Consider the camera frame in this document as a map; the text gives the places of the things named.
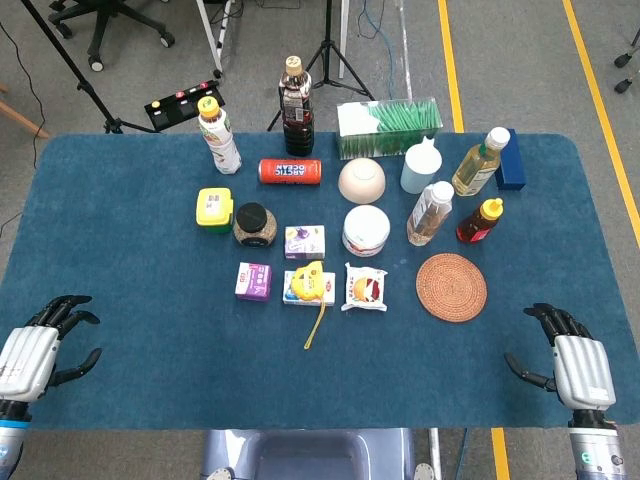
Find glass seed jar black lid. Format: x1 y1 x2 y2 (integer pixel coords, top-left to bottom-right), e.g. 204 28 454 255
232 202 278 249

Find black pedal button box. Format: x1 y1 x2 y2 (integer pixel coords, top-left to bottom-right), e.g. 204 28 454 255
144 79 221 133

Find black light stand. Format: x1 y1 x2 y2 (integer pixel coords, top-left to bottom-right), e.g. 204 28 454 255
19 0 161 135

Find yellow oil bottle white cap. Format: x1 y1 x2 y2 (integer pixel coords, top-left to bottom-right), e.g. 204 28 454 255
451 126 511 197

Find purple white tissue pack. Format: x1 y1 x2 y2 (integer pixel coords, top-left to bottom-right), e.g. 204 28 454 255
234 262 273 302

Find white snack packet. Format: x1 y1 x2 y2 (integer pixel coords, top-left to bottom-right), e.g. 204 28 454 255
341 262 389 313

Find white lidded plastic jar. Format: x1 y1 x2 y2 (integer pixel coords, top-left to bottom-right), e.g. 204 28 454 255
341 205 392 258

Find yellow green plastic container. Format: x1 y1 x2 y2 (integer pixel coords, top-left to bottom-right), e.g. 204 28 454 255
195 187 235 235

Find clear bottle white cap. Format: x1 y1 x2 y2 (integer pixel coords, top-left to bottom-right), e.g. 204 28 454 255
406 180 455 247

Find dark blue box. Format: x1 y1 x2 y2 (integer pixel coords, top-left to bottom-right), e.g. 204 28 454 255
494 128 527 192

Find yellow plastic toy with strap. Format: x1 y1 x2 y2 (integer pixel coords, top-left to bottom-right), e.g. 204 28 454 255
292 259 327 351

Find round woven rattan coaster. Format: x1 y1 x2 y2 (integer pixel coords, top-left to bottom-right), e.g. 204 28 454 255
415 253 489 324

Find small purple white drink carton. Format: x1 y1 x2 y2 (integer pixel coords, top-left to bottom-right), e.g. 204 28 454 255
284 225 326 261

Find blue table mat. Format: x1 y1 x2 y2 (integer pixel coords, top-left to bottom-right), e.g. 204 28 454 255
0 132 640 431

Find white drink bottle yellow cap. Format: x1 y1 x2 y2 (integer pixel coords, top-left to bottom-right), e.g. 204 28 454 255
196 96 243 176

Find orange Arctic Ocean can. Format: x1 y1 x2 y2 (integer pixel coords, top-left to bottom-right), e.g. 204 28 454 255
257 158 323 186

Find light blue plastic cup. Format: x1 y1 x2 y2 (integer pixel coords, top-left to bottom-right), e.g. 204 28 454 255
400 135 444 195

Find black office chair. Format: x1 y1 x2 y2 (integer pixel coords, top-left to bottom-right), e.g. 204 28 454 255
48 0 176 71

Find blue floor cable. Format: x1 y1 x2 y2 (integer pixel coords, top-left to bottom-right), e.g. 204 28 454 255
360 0 397 101

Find light wooden furniture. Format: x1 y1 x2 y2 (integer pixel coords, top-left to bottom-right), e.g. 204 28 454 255
0 84 50 140

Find honey bottle yellow cap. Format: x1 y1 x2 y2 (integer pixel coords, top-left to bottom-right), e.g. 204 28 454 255
455 197 505 245

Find black tripod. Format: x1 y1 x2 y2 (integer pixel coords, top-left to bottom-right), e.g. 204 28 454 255
266 0 376 132

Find clear box of green packets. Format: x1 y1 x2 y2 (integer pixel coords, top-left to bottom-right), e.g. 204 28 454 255
335 97 444 161

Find dark tea bottle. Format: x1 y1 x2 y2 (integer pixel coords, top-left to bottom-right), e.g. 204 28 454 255
277 55 316 157

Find upturned beige bowl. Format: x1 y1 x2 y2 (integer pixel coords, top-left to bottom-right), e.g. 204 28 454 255
337 158 387 205

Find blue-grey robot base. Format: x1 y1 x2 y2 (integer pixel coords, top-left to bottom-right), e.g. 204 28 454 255
199 428 436 480

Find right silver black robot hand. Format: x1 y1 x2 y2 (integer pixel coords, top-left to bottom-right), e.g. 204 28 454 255
503 302 617 414

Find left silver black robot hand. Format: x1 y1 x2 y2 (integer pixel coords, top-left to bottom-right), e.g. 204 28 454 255
0 294 103 404

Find black chair casters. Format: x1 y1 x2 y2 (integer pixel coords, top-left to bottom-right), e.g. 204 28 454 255
613 27 640 95

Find white metal frame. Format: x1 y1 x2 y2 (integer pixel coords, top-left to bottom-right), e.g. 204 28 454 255
195 0 236 79

